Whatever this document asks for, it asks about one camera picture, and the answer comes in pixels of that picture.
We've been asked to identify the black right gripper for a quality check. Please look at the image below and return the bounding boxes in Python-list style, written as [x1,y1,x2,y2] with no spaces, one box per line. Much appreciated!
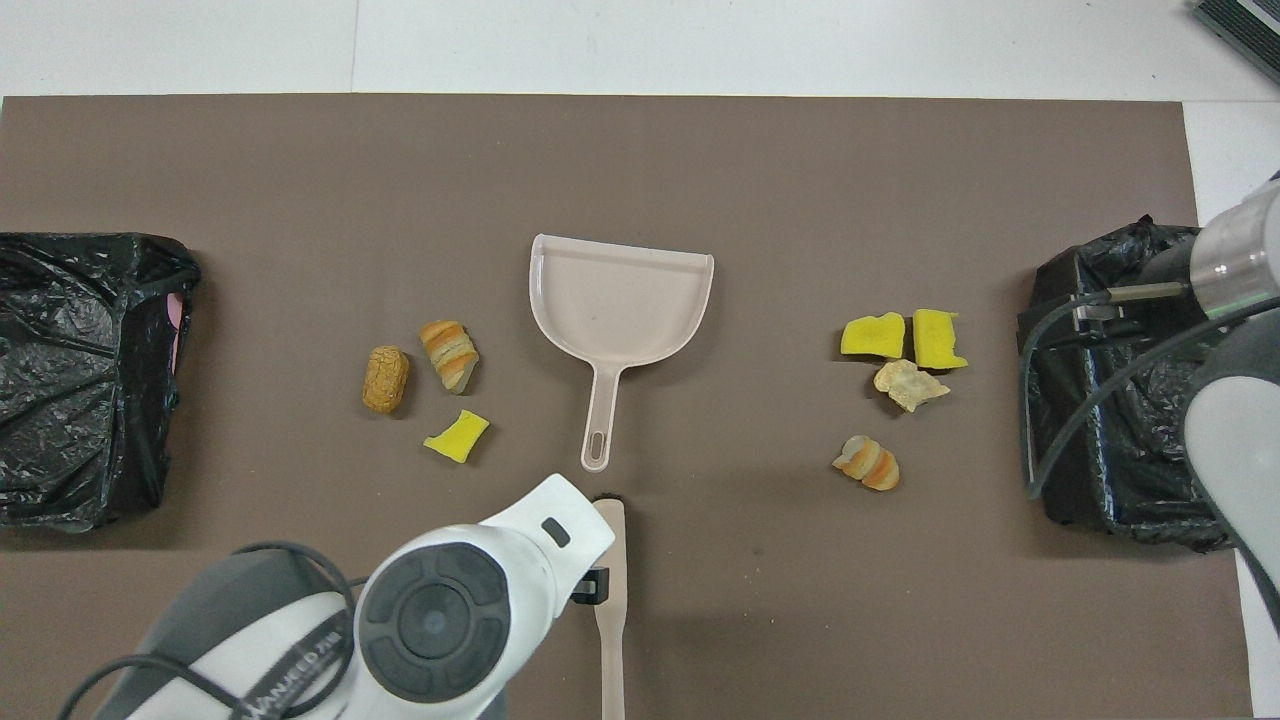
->
[1073,235,1203,331]

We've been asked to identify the beige brush black bristles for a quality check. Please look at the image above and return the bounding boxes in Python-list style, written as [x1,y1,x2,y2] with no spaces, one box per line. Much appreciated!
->
[592,494,628,720]

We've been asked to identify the yellow sponge piece rectangular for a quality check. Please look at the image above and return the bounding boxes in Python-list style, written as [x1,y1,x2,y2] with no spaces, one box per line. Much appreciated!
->
[912,308,969,371]

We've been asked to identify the small yellow sponge wedge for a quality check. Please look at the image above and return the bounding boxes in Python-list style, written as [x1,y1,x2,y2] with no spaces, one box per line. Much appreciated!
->
[423,409,491,464]

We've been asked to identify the pale pastry piece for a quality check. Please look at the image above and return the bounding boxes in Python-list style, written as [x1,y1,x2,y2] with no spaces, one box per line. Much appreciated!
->
[873,359,952,414]

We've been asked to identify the yellow sponge piece wavy edge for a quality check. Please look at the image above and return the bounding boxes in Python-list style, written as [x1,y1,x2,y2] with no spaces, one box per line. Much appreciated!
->
[840,312,907,359]

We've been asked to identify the small striped croissant piece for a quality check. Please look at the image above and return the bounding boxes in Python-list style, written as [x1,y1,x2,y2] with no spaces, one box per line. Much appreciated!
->
[832,435,901,492]

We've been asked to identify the large striped bread piece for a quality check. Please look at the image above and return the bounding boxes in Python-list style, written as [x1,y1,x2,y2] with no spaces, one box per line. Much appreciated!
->
[419,320,480,393]

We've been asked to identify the beige plastic dustpan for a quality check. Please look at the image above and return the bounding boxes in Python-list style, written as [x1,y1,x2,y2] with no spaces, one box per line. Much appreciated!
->
[529,234,716,473]

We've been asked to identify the brown oval bread roll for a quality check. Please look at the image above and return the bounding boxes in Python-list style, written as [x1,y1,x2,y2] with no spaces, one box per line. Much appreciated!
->
[362,346,411,415]

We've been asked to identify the black bag lined bin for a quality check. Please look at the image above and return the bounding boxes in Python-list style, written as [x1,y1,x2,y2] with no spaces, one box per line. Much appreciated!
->
[1017,215,1241,553]

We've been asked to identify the pink bin with black bag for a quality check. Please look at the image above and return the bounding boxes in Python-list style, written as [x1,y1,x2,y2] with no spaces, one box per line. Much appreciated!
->
[0,232,203,533]

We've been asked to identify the dark ribbed grille object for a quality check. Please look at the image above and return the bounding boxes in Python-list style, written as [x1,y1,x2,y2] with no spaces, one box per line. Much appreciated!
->
[1190,0,1280,86]

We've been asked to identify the brown table mat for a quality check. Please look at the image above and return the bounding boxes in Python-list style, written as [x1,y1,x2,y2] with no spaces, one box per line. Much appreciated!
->
[0,95,1253,720]

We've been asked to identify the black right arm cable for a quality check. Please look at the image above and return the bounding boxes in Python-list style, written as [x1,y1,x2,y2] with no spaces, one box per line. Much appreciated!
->
[1018,288,1280,501]

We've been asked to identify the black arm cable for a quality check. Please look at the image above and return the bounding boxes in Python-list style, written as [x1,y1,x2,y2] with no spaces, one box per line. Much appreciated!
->
[58,542,361,720]
[1018,288,1280,501]

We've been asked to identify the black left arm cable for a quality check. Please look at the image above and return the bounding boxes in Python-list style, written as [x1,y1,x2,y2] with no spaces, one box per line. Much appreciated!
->
[58,542,361,720]

